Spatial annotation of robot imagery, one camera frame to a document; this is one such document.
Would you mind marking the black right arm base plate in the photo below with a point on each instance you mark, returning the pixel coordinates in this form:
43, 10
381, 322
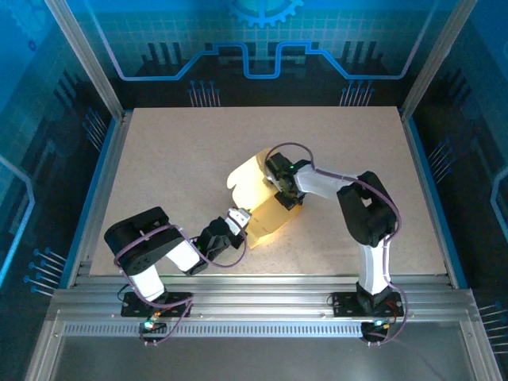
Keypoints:
345, 305

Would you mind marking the blue table side border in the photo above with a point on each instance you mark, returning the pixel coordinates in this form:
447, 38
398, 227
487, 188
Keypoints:
436, 198

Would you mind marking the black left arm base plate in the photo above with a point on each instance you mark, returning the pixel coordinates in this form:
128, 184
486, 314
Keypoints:
133, 305

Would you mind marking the grey metal panel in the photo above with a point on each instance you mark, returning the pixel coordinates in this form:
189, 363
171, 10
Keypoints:
258, 359

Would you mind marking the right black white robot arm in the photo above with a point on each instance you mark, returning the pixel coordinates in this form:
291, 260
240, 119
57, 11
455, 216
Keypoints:
365, 222

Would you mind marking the aluminium frame rail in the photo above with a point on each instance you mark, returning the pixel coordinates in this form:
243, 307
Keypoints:
258, 297

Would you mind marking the aluminium frame post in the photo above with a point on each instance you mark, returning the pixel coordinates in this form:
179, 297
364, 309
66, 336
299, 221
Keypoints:
83, 59
436, 59

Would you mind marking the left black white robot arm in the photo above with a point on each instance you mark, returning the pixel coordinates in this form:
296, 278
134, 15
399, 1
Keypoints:
139, 238

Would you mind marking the black connector board with LEDs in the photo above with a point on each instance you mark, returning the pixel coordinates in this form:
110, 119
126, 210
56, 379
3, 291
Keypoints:
152, 327
377, 327

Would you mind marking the pale yellow paper box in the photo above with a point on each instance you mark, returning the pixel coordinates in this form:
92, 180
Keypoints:
266, 222

